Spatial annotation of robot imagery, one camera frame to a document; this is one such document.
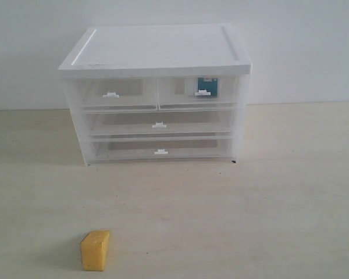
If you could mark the yellow cheese wedge sponge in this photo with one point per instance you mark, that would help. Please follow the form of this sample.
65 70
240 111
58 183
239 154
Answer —
93 249

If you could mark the clear wide drawer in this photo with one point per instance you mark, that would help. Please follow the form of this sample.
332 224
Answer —
106 124
168 148

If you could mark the white bottle teal label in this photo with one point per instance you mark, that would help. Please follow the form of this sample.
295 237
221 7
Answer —
207 87

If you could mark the clear bottom wide drawer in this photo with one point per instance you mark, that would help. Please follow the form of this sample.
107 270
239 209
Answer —
168 148

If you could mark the white plastic drawer cabinet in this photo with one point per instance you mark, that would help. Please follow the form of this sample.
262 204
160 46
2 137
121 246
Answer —
159 51

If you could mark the clear middle wide drawer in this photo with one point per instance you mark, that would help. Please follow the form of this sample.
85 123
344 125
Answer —
106 124

